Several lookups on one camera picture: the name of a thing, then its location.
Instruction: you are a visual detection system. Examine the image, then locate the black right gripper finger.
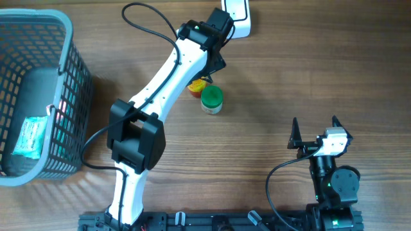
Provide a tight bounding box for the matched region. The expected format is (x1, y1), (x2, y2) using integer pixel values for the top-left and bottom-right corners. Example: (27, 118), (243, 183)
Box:
(288, 117), (302, 144)
(332, 115), (353, 140)

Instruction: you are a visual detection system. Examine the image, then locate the red yellow sauce bottle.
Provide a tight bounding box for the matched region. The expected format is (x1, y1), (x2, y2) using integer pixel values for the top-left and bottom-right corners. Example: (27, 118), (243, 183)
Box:
(187, 79), (207, 98)

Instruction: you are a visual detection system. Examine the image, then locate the green lid jar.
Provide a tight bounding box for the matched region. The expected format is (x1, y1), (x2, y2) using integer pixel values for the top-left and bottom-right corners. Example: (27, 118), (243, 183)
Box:
(201, 85), (223, 114)

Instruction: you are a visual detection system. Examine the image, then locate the green white package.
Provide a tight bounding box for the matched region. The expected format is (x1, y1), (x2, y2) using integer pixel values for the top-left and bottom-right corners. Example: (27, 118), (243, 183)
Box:
(12, 116), (48, 160)

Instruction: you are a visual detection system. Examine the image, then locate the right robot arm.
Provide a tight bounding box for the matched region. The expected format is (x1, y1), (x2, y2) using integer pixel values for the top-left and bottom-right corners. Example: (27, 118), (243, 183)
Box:
(288, 116), (364, 231)

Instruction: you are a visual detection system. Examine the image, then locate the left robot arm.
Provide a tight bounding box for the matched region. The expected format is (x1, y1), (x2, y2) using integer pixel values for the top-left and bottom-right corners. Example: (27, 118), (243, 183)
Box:
(107, 8), (234, 230)

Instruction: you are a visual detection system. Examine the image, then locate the white barcode scanner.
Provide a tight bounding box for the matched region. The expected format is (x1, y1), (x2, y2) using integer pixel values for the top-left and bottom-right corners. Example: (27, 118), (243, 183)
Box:
(221, 0), (251, 39)

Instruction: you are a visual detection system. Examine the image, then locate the grey plastic mesh basket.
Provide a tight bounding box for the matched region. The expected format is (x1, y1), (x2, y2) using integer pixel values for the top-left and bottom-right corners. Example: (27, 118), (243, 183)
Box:
(1, 8), (93, 187)

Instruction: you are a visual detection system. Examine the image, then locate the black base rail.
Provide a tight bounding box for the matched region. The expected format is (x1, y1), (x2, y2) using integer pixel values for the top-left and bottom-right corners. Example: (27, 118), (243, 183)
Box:
(78, 210), (309, 231)

